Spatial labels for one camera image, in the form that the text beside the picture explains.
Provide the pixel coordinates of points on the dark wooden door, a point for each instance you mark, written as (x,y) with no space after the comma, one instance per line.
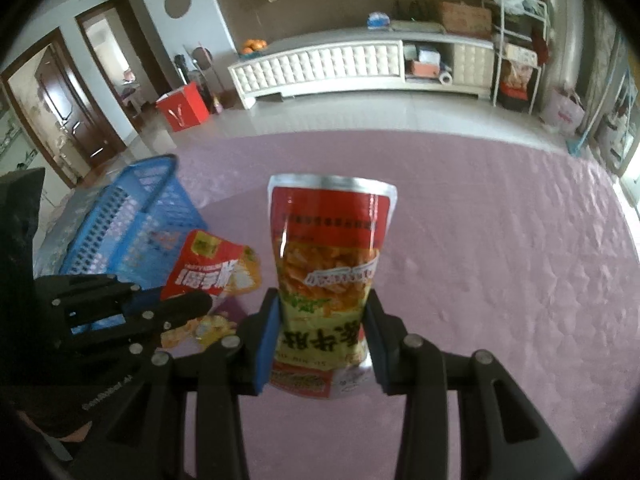
(65,110)

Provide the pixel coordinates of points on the red snack packet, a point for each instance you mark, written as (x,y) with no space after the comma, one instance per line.
(210,270)

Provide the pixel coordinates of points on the pink quilted table cover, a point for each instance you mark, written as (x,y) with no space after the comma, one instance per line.
(500,260)

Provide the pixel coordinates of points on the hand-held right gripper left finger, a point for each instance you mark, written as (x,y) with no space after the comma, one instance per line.
(266,355)

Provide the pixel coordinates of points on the cardboard box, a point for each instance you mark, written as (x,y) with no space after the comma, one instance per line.
(465,17)

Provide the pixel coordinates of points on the blue tissue box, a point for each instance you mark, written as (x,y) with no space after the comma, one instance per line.
(378,20)

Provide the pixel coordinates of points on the standing air conditioner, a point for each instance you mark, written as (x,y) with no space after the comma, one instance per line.
(567,35)

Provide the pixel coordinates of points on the white tufted media cabinet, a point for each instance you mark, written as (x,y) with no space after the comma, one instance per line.
(320,67)

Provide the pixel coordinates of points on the brown round wall decoration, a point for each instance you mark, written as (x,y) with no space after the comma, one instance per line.
(178,1)

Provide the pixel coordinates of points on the blue plastic basket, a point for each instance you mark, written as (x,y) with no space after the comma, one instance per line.
(130,210)

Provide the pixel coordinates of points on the white shelf rack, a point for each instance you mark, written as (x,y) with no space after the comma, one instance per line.
(520,50)

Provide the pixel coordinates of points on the tall red yellow snack bag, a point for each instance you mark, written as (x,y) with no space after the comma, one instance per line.
(325,260)

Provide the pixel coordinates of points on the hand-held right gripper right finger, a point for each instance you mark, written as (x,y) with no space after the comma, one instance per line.
(378,360)

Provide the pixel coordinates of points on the orange snack packet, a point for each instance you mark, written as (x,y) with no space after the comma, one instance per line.
(210,331)

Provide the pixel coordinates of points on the green folded cloth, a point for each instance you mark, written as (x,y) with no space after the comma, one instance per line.
(415,26)

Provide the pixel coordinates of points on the pink shopping bag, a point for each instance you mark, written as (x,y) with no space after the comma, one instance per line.
(564,112)

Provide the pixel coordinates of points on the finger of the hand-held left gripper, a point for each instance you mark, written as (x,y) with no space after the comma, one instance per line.
(100,320)
(180,305)

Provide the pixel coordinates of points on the white paper roll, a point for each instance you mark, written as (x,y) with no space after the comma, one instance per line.
(445,78)

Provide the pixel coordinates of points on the black handbag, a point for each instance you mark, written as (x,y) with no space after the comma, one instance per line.
(409,11)

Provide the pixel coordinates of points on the plate of oranges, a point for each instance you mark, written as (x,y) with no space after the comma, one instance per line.
(252,46)

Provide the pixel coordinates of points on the red paper bag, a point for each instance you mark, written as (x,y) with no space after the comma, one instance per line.
(182,107)

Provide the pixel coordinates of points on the floor fan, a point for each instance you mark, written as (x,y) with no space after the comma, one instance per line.
(200,57)

